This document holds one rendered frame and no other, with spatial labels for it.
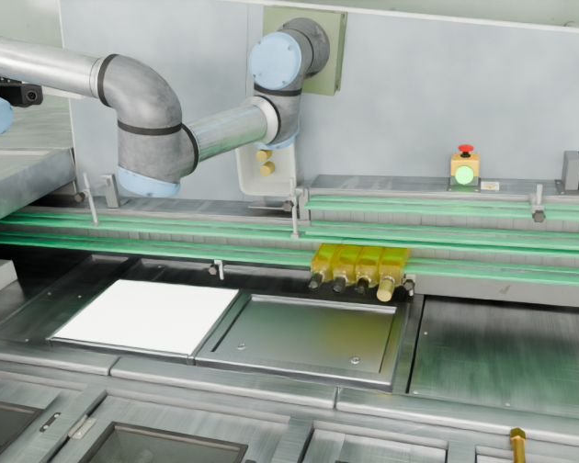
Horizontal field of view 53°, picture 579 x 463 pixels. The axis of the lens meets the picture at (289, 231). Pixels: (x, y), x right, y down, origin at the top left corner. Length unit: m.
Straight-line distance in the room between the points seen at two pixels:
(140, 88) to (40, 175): 0.98
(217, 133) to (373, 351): 0.62
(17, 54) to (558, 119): 1.24
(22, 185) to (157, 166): 0.90
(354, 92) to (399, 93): 0.12
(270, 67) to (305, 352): 0.67
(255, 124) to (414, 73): 0.49
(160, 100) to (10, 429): 0.81
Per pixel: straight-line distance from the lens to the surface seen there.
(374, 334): 1.46
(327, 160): 1.70
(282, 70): 1.35
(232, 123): 1.26
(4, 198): 1.88
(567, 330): 1.61
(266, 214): 1.70
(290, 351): 1.41
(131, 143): 1.08
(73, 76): 1.14
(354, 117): 1.65
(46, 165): 2.01
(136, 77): 1.07
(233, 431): 1.29
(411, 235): 1.52
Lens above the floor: 2.33
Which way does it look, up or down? 60 degrees down
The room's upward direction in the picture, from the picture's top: 144 degrees counter-clockwise
